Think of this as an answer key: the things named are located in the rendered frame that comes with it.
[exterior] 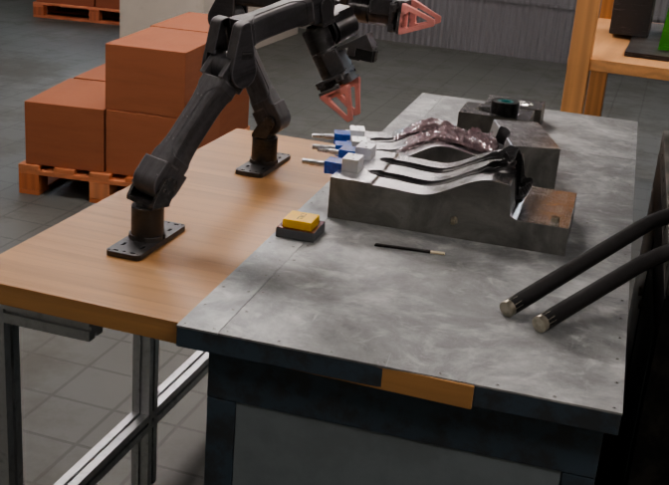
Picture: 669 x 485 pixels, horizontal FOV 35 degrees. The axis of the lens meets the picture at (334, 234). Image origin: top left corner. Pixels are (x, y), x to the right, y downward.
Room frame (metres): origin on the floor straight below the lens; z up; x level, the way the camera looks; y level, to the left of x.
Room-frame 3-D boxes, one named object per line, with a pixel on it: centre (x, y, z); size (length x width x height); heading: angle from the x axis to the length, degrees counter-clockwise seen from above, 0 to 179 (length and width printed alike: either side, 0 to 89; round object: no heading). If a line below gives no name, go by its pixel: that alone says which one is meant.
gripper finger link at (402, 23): (2.35, -0.14, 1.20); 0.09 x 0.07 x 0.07; 73
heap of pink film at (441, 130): (2.54, -0.26, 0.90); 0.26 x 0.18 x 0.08; 93
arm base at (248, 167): (2.46, 0.19, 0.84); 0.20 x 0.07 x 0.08; 163
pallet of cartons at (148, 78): (4.92, 0.95, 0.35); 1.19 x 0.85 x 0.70; 166
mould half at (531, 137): (2.54, -0.26, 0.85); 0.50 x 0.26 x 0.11; 93
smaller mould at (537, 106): (3.15, -0.52, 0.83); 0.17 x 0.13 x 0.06; 76
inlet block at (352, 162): (2.20, 0.02, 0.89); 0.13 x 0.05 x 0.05; 76
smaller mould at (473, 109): (2.96, -0.44, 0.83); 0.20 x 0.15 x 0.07; 76
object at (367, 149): (2.30, -0.01, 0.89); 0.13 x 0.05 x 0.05; 76
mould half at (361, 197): (2.17, -0.26, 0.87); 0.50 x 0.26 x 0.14; 76
